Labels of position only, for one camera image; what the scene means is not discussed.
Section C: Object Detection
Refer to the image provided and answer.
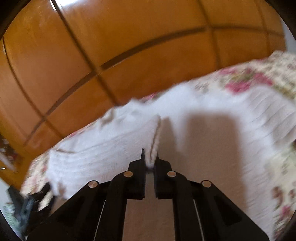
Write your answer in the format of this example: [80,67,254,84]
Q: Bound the wooden wardrobe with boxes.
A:
[1,1,286,188]

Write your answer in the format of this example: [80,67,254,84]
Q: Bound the pile of clothes on floor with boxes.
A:
[1,183,55,240]

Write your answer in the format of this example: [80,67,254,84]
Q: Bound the white knitted sweater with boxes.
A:
[46,82,296,241]

